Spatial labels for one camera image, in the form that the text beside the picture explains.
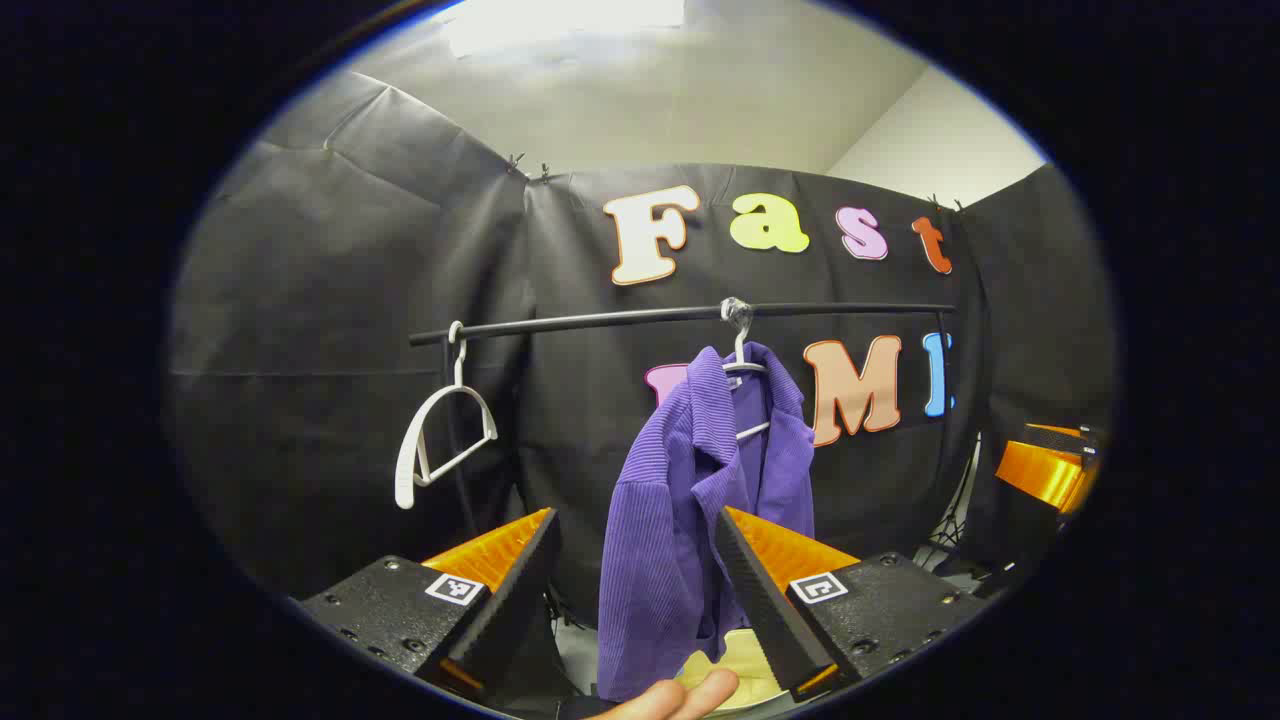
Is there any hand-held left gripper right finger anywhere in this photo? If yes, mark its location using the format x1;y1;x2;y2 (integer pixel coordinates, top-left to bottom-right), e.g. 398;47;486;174
714;505;991;704

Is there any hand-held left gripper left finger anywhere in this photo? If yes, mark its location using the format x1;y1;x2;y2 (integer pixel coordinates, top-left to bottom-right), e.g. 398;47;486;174
300;508;562;703

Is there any pale yellow laundry hamper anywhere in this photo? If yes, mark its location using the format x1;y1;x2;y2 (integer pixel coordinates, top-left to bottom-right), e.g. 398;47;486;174
675;628;796;713

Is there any purple ribbed knit garment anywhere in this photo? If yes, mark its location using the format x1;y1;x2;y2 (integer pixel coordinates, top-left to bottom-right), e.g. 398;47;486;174
597;342;816;703

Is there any white plastic clothes hanger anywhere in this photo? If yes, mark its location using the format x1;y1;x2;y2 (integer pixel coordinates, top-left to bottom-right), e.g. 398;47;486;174
394;320;499;511

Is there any white hanger with taped hook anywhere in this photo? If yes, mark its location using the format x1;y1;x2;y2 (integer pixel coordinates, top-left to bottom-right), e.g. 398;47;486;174
720;297;773;441

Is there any black clothes rack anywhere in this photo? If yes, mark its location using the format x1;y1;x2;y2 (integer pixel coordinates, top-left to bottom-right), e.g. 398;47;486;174
408;302;961;546

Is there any black tripod stand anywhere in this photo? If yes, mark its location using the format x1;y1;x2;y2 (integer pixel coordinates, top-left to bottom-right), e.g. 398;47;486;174
915;435;986;571

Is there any black backdrop cloth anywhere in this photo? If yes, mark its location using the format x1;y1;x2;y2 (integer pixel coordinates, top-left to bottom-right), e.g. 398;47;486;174
165;70;1116;621

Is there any ceiling light panel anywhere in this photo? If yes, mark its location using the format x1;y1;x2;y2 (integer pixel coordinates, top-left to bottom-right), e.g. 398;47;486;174
445;0;687;58

